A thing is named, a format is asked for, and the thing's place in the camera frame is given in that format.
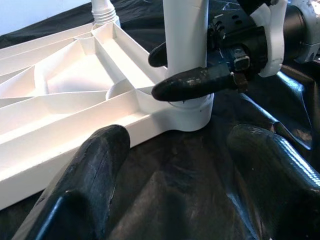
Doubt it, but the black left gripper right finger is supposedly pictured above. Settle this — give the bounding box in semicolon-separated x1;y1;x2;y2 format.
227;124;320;240

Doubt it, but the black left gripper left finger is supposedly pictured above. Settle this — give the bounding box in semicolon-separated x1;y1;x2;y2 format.
11;124;131;240

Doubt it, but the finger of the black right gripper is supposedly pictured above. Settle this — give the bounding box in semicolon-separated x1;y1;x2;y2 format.
148;41;169;68
151;65;248;103

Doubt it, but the white plastic table leg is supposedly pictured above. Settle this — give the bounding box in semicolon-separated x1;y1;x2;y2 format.
162;0;210;106
90;0;122;27

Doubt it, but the white plastic table top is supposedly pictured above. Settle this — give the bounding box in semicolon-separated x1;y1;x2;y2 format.
0;21;215;212

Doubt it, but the black plastic table cover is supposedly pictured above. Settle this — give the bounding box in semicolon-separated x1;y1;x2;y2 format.
0;0;320;240

